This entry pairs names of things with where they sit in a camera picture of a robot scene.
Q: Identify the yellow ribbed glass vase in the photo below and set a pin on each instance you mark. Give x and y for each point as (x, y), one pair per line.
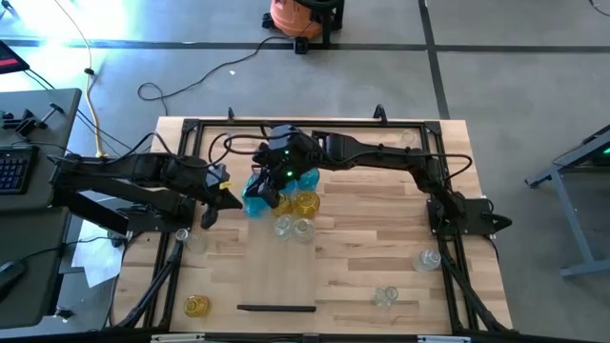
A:
(306, 204)

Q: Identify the black desk clamp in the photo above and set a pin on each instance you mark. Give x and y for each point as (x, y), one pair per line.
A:
(26, 125)

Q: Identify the wooden shelf black metal legs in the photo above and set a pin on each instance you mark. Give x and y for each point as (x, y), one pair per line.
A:
(276, 271)

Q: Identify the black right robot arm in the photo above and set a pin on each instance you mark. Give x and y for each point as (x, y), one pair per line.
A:
(381, 152)

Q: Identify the black red-screen device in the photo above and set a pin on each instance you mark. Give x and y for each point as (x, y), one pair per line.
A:
(9, 59)

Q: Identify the white strip bracket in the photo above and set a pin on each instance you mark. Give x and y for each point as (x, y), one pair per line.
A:
(176, 337)
(443, 339)

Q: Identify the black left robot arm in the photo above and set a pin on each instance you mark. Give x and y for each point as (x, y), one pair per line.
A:
(119, 176)

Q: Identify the blue bulbous textured glass vase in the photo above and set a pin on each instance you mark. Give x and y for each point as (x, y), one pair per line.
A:
(250, 207)

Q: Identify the yellow hobnail textured glass vase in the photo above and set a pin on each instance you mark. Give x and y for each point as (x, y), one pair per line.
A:
(285, 208)

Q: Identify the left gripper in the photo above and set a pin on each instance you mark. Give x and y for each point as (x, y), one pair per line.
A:
(212, 190)

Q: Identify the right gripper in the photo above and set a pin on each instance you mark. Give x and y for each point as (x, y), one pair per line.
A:
(288, 152)

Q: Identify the clear oval ribbed glass vase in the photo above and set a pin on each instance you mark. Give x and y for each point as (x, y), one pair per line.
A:
(303, 230)

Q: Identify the black stand leg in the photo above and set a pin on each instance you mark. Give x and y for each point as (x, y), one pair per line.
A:
(333, 24)

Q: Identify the small amber spiral glass vase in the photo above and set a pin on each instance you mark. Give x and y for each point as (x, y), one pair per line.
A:
(197, 306)

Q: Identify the black computer mouse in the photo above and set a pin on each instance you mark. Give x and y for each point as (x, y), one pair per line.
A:
(9, 278)

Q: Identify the blue flared-rim glass vase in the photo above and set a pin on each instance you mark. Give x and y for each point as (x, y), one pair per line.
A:
(311, 180)

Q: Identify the black aluminium table frame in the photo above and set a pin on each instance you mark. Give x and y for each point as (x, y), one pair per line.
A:
(343, 124)

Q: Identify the grey metal table stand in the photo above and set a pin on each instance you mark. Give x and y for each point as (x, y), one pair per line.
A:
(569, 214)

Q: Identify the black box green light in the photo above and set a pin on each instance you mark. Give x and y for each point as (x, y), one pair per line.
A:
(603, 152)

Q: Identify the orange shop vacuum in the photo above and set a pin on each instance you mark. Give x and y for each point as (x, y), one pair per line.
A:
(290, 19)

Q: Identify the clear faceted round glass jar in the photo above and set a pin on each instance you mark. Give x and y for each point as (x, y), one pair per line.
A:
(284, 227)

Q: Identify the black keyboard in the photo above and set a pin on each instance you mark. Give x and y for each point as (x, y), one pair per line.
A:
(16, 169)

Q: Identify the black table edge clamp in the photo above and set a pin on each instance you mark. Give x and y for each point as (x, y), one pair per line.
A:
(230, 115)
(380, 114)

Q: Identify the dark grey desk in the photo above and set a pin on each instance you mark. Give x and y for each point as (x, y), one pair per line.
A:
(28, 305)
(52, 143)

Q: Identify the tall clear glass carafe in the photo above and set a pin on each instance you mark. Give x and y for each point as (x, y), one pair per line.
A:
(408, 137)

